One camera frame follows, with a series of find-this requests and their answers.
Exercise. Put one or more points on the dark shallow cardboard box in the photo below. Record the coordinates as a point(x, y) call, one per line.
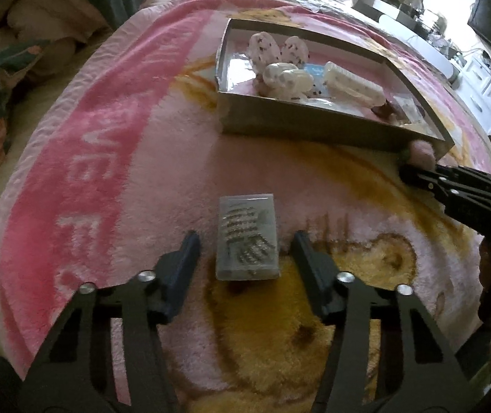
point(292, 120)

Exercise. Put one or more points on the clear plastic bag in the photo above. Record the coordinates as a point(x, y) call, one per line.
point(408, 109)

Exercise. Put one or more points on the pink printed blanket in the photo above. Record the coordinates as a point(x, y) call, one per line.
point(120, 159)

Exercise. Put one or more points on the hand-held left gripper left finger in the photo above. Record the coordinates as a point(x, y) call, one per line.
point(181, 266)

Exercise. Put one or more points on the white drawer cabinet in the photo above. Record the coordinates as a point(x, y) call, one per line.
point(486, 90)

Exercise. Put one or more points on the white flower hair claw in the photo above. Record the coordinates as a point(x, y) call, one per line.
point(286, 79)

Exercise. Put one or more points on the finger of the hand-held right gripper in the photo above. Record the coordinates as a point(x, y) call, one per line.
point(460, 193)

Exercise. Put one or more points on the blue card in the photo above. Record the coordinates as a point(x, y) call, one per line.
point(319, 79)

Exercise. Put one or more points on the white cloud hair claw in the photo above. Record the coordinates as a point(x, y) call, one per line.
point(353, 84)

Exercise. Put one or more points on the white rounded bench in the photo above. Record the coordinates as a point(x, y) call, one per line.
point(421, 47)

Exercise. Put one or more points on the white polka-dot hair bow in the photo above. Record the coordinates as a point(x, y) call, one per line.
point(264, 49)

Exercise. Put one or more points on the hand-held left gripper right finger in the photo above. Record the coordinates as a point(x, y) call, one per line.
point(314, 271)

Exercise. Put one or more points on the pink flower hair clip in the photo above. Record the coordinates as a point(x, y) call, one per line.
point(421, 152)

